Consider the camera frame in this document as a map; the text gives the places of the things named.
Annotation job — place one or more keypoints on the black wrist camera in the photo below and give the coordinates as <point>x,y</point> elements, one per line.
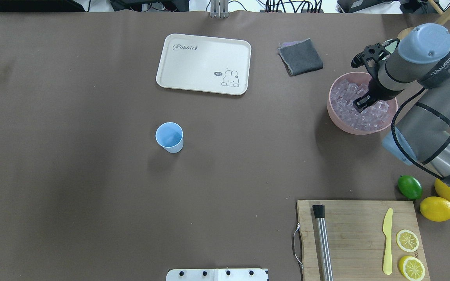
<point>370,57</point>

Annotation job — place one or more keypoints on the lemon slice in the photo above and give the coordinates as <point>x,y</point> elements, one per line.
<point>412,268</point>
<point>407,240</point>

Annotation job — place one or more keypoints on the aluminium frame post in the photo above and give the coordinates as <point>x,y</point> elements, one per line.
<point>219,8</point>

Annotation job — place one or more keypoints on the pile of clear ice cubes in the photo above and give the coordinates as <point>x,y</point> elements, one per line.
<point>342,95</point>

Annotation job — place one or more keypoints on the pink bowl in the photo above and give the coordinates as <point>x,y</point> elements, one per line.
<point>356,77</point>

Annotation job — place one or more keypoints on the wooden cutting board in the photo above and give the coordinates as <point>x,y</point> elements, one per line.
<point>356,240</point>

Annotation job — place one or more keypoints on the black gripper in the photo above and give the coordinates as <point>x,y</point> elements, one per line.
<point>377,92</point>

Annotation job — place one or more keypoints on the dark grey folded cloth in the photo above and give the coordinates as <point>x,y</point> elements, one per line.
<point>300,57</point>

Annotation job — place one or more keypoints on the green lime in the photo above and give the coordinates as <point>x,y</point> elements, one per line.
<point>410,187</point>

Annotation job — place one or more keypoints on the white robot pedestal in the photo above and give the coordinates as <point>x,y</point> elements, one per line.
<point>225,274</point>

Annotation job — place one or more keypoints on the yellow lemon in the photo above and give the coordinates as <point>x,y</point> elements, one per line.
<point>435,208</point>
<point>442,190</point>

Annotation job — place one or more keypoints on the mint green bowl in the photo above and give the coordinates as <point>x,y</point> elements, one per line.
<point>391,45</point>

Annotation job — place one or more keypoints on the yellow plastic knife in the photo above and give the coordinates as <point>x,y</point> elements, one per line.
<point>387,266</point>

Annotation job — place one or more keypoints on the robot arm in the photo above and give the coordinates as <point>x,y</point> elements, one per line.
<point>421,137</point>

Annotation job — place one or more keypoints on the light blue plastic cup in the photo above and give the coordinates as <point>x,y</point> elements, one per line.
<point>170,136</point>

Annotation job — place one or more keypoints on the cream rabbit tray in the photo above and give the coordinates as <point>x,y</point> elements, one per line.
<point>208,64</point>

